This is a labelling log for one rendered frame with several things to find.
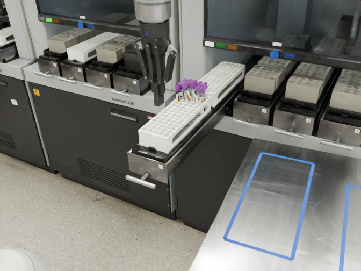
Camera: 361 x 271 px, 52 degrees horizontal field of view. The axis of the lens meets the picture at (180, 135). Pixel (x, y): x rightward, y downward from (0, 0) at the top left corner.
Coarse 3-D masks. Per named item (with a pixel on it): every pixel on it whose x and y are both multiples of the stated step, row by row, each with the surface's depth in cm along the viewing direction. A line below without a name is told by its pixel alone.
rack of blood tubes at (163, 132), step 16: (208, 96) 125; (160, 112) 117; (176, 112) 117; (192, 112) 117; (208, 112) 126; (144, 128) 109; (160, 128) 109; (176, 128) 108; (144, 144) 109; (160, 144) 106
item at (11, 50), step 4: (8, 44) 194; (12, 44) 196; (0, 48) 191; (4, 48) 192; (8, 48) 194; (12, 48) 196; (16, 48) 198; (0, 52) 190; (4, 52) 192; (8, 52) 194; (12, 52) 196; (16, 52) 198; (0, 56) 192; (4, 56) 193; (8, 56) 195; (0, 60) 193
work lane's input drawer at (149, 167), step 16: (224, 112) 134; (208, 128) 125; (192, 144) 116; (128, 160) 110; (144, 160) 107; (160, 160) 105; (176, 160) 108; (128, 176) 108; (144, 176) 107; (160, 176) 107
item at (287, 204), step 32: (256, 160) 101; (288, 160) 101; (320, 160) 101; (352, 160) 100; (256, 192) 90; (288, 192) 90; (320, 192) 90; (352, 192) 89; (224, 224) 82; (256, 224) 82; (288, 224) 81; (320, 224) 81; (352, 224) 81; (224, 256) 74; (256, 256) 74; (288, 256) 74; (320, 256) 74; (352, 256) 74
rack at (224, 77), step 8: (224, 64) 149; (232, 64) 150; (240, 64) 149; (216, 72) 143; (224, 72) 143; (232, 72) 143; (240, 72) 145; (200, 80) 137; (208, 80) 137; (216, 80) 136; (224, 80) 136; (232, 80) 139; (208, 88) 131; (216, 88) 130; (224, 88) 143; (216, 96) 129; (216, 104) 131
